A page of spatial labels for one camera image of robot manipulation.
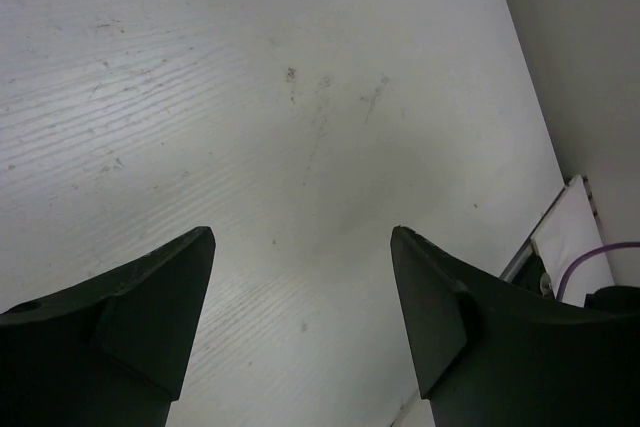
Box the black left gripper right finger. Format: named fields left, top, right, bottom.
left=390, top=226, right=639, bottom=426

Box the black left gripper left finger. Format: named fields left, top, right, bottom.
left=1, top=227, right=216, bottom=426

